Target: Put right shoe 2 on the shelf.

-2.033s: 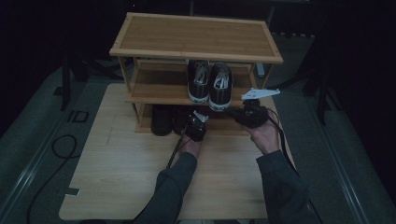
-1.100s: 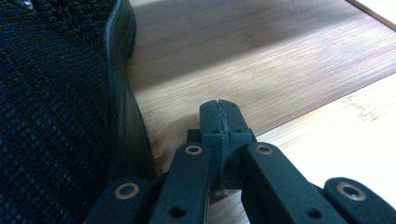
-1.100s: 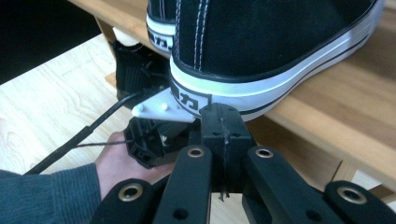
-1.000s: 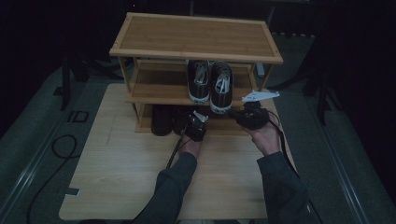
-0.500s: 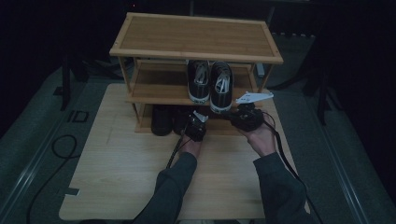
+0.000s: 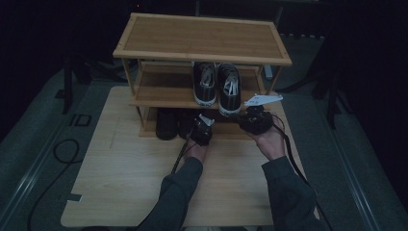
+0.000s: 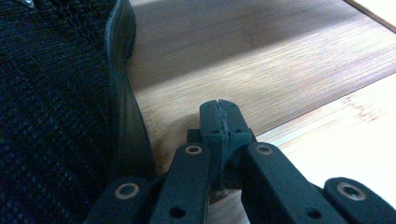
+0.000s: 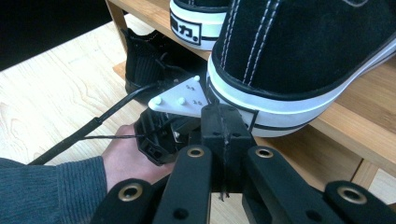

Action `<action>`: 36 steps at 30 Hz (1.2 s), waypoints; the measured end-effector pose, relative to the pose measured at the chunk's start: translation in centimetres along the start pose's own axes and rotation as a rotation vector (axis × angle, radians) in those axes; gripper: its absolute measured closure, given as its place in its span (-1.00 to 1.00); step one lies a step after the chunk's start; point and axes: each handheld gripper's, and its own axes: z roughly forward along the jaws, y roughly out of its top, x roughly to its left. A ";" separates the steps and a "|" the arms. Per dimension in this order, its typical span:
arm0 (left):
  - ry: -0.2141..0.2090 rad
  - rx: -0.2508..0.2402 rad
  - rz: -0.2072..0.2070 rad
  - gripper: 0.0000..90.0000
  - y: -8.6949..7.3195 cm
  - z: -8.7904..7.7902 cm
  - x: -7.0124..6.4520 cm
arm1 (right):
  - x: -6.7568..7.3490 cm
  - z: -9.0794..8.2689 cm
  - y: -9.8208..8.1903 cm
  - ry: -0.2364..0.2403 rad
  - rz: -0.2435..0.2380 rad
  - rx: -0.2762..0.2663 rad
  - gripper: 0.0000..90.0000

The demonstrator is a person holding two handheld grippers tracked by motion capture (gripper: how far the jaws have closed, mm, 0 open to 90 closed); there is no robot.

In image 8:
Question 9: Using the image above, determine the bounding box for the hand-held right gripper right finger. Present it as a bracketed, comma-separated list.
[225, 106, 258, 194]

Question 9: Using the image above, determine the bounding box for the black white canvas sneaker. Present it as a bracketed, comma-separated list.
[169, 0, 232, 51]
[205, 0, 396, 138]

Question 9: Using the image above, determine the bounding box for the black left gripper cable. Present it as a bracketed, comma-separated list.
[27, 82, 163, 166]

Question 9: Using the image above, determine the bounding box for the wooden three-tier shoe rack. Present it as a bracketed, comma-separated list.
[105, 0, 396, 206]

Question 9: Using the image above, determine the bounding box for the black mesh slip-on shoe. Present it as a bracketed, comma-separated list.
[120, 27, 208, 104]

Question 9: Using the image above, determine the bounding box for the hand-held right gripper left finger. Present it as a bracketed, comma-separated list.
[200, 104, 228, 200]

